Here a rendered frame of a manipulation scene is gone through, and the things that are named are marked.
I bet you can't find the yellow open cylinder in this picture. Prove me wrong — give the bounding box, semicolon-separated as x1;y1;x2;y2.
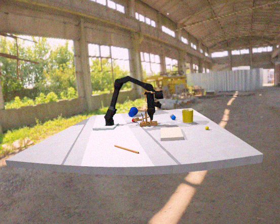
182;109;193;124

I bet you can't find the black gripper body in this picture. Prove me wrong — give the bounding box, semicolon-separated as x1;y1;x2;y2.
147;100;155;113

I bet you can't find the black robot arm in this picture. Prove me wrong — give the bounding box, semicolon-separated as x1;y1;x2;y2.
104;76;164;126

